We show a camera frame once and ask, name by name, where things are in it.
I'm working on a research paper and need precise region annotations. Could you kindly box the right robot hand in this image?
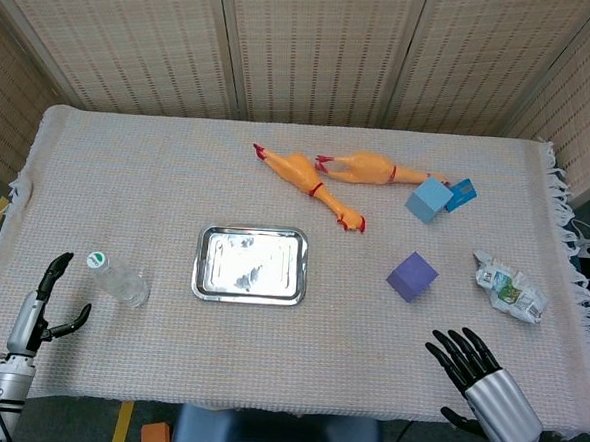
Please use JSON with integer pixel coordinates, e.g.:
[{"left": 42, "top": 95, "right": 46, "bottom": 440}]
[{"left": 418, "top": 324, "right": 550, "bottom": 442}]

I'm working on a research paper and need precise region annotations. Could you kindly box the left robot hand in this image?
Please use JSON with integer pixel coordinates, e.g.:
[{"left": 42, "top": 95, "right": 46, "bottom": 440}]
[{"left": 5, "top": 248, "right": 97, "bottom": 362}]

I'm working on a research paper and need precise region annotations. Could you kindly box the clear plastic bottle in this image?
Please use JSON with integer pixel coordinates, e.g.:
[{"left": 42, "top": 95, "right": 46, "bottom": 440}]
[{"left": 82, "top": 250, "right": 154, "bottom": 309}]

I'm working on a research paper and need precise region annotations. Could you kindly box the stainless steel tray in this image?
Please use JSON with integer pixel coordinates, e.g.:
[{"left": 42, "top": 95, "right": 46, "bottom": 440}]
[{"left": 190, "top": 221, "right": 312, "bottom": 309}]

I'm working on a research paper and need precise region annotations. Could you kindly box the crumpled white wrapper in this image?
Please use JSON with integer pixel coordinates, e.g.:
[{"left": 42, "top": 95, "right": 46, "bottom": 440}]
[{"left": 467, "top": 249, "right": 553, "bottom": 327}]

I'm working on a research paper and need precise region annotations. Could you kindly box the purple foam cube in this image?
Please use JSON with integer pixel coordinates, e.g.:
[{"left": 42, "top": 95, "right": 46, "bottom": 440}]
[{"left": 384, "top": 250, "right": 441, "bottom": 306}]

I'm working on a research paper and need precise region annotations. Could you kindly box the white clamp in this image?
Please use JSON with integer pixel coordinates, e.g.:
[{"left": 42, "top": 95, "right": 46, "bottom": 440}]
[{"left": 565, "top": 217, "right": 590, "bottom": 260}]

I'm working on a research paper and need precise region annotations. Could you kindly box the orange foam block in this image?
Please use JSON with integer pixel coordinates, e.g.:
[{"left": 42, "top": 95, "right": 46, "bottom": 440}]
[{"left": 139, "top": 420, "right": 173, "bottom": 442}]

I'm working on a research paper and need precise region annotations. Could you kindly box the small blue card box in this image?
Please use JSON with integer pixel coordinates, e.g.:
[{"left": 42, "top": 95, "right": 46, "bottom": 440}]
[{"left": 444, "top": 176, "right": 479, "bottom": 215}]

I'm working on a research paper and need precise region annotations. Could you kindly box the light blue foam cube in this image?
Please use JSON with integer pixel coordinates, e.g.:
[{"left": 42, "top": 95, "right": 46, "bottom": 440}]
[{"left": 403, "top": 174, "right": 456, "bottom": 227}]

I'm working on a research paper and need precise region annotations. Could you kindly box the beige woven tablecloth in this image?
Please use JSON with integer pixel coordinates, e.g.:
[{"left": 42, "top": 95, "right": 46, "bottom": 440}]
[{"left": 0, "top": 100, "right": 590, "bottom": 442}]

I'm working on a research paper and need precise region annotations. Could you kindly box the blue chair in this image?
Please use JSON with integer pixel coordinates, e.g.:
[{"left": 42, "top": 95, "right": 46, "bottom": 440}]
[{"left": 171, "top": 403, "right": 387, "bottom": 442}]

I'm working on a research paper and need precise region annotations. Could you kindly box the yellow rubber chicken toy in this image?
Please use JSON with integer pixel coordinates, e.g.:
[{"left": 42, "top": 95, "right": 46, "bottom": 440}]
[
  {"left": 248, "top": 142, "right": 372, "bottom": 233},
  {"left": 313, "top": 148, "right": 453, "bottom": 191}
]

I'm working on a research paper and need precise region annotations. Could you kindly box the woven folding screen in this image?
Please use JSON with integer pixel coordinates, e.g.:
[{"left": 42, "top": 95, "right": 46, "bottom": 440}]
[{"left": 0, "top": 0, "right": 590, "bottom": 220}]

